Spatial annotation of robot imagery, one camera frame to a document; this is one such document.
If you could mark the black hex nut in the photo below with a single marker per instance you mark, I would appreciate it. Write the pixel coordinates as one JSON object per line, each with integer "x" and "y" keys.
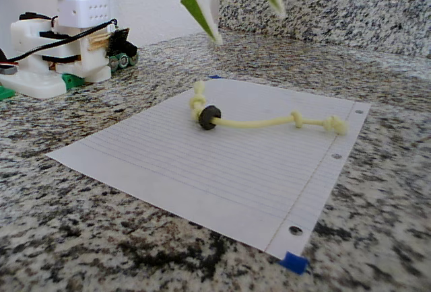
{"x": 205, "y": 118}

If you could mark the blue tape piece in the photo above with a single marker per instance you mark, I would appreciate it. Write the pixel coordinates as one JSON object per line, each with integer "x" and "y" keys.
{"x": 213, "y": 77}
{"x": 293, "y": 261}

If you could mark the granite backsplash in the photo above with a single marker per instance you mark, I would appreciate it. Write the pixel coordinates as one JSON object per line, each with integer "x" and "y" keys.
{"x": 336, "y": 19}

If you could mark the motor controller circuit board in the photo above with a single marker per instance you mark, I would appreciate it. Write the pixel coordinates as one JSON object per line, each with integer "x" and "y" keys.
{"x": 119, "y": 44}

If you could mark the green plastic base clamp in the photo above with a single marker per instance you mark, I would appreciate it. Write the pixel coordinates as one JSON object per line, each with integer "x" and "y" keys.
{"x": 5, "y": 93}
{"x": 72, "y": 81}

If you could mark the lined white paper sheet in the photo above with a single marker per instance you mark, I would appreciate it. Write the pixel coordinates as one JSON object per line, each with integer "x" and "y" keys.
{"x": 202, "y": 177}

